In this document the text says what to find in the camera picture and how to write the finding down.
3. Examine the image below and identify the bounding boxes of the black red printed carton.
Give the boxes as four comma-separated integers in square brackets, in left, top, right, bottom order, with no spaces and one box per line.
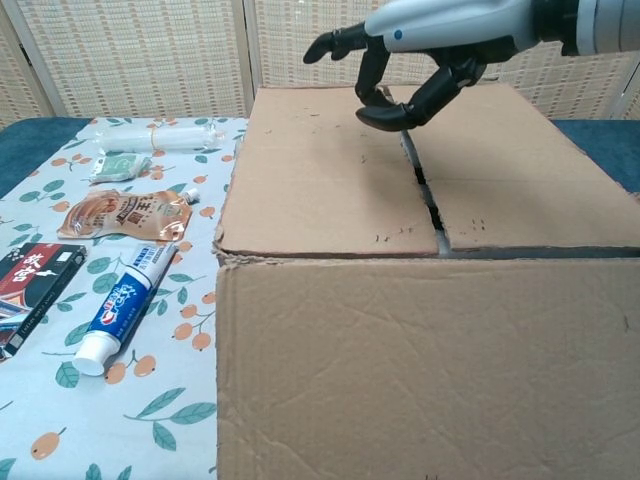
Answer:
[0,243,87,359]

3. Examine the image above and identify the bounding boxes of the floral patterned tablecloth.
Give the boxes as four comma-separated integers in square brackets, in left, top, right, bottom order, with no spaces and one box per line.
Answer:
[0,116,251,480]

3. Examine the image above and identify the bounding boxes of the small green packet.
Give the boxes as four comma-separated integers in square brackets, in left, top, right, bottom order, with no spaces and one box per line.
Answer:
[89,153,154,182]

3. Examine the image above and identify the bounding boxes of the blue white toothpaste tube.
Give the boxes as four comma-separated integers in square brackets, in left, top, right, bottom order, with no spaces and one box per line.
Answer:
[72,243,180,376]

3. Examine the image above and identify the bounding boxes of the clear plastic tube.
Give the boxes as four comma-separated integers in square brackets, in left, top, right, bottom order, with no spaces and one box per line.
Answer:
[94,124,226,153]

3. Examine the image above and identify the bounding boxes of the red cardboard box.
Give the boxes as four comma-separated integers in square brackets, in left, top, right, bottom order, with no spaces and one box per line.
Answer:
[212,82,640,480]

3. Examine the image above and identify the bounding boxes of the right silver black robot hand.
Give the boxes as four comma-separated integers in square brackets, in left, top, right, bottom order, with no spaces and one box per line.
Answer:
[302,0,539,132]

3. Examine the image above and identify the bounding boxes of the bamboo folding screen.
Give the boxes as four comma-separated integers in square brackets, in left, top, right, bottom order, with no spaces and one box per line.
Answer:
[0,0,640,129]

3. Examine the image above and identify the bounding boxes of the orange spouted sauce pouch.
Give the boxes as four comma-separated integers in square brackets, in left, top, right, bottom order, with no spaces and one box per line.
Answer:
[56,188,201,242]

